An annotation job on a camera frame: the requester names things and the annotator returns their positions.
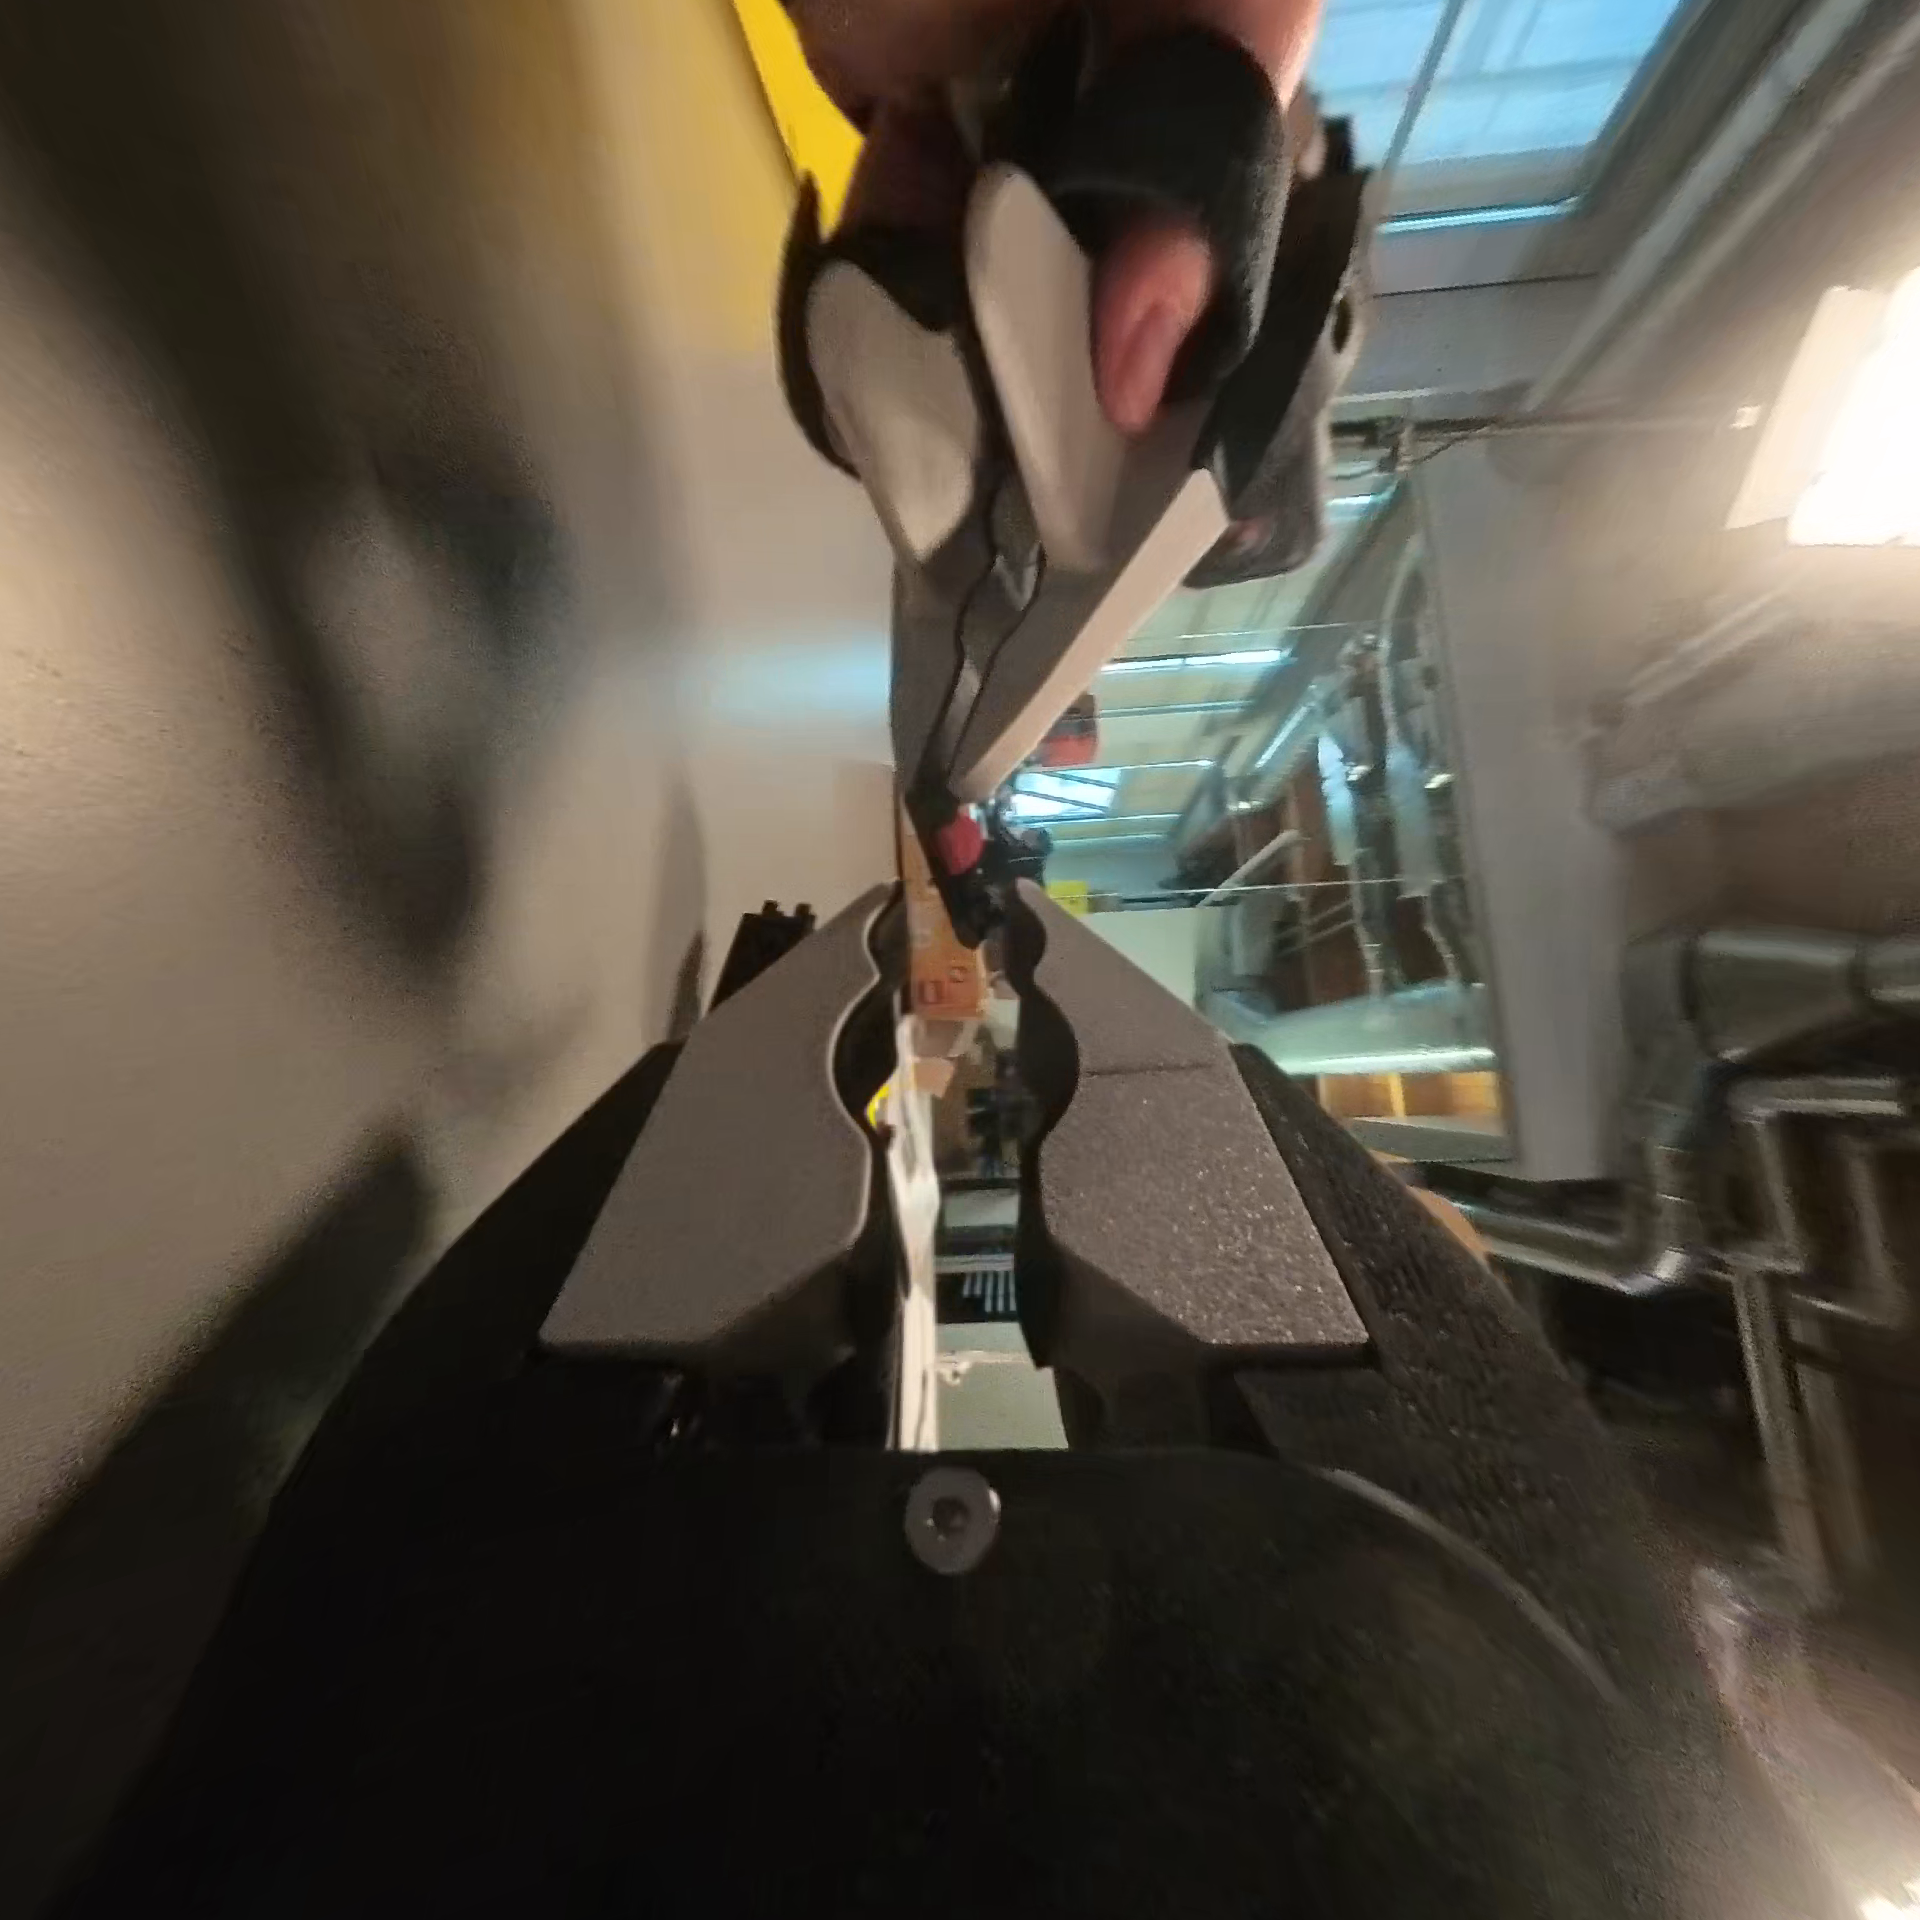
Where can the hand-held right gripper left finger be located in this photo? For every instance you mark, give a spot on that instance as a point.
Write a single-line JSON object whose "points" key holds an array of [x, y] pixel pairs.
{"points": [[721, 1185]]}

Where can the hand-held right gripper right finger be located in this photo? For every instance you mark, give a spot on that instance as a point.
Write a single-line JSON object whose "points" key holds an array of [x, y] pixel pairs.
{"points": [[1200, 1214]]}

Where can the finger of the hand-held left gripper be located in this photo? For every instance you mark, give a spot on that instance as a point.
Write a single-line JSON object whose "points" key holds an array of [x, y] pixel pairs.
{"points": [[937, 660], [1110, 614]]}

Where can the black red yellow lego model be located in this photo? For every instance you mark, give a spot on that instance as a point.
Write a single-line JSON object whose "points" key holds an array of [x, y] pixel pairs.
{"points": [[960, 848]]}

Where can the yellow plastic bin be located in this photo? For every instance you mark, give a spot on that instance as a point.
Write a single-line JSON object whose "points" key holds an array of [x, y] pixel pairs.
{"points": [[797, 76]]}

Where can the orange cardboard lego box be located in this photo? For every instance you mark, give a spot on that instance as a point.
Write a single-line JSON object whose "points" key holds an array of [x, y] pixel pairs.
{"points": [[937, 973]]}

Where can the person's left hand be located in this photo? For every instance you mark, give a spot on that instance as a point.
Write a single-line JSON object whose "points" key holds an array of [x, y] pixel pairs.
{"points": [[932, 43]]}

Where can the closed instruction booklet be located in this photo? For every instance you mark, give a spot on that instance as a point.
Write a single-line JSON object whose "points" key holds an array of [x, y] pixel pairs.
{"points": [[912, 1276]]}

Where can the silver ventilation duct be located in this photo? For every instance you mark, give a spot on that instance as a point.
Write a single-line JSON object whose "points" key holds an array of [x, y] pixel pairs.
{"points": [[1350, 1027]]}

